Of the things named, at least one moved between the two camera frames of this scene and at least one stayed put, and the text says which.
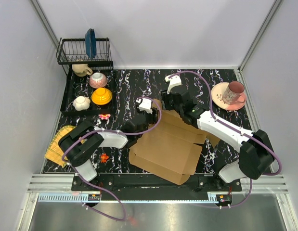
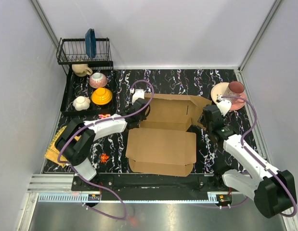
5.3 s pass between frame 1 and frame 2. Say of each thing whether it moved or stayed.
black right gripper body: moved
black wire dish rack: stayed
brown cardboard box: moved
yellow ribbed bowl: stayed
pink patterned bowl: stayed
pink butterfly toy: stayed
